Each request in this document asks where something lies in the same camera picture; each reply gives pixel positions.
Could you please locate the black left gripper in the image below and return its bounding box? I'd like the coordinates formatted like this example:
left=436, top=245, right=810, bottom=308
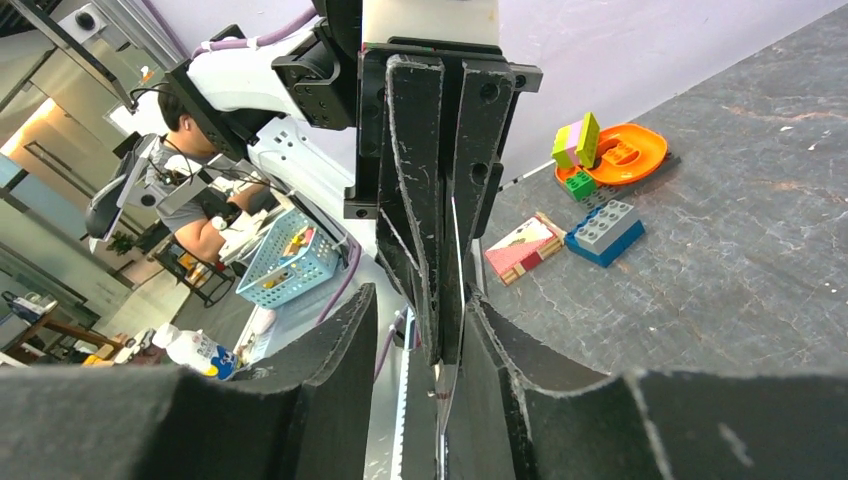
left=272, top=1, right=543, bottom=365

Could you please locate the colourful toy brick stack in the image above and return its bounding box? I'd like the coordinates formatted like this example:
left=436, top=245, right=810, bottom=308
left=551, top=112, right=600, bottom=201

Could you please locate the seated person in background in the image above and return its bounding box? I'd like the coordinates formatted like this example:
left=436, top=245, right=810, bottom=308
left=142, top=86, right=280, bottom=265

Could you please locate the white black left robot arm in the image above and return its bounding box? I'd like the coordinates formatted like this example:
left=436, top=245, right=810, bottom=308
left=167, top=1, right=543, bottom=364

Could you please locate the white plastic bottle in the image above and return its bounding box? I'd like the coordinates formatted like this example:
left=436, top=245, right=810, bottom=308
left=151, top=323, right=242, bottom=381

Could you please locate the blue toy block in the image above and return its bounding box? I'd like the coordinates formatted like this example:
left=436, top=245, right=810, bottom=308
left=565, top=200, right=645, bottom=268

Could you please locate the white slotted cable duct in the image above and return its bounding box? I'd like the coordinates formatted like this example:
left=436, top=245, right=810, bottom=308
left=390, top=310, right=417, bottom=480

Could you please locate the pink playing card box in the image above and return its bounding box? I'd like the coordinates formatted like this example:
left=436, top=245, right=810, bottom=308
left=484, top=212, right=566, bottom=286

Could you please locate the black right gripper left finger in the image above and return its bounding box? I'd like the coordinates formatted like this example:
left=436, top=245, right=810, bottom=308
left=1, top=283, right=378, bottom=479

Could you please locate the light blue plastic basket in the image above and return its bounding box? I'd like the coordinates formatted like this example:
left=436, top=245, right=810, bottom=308
left=236, top=209, right=340, bottom=310

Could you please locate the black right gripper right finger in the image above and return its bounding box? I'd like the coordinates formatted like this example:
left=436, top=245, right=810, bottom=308
left=463, top=294, right=847, bottom=479

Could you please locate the orange toy ring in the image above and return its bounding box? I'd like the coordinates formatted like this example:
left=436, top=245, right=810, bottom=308
left=555, top=123, right=670, bottom=188

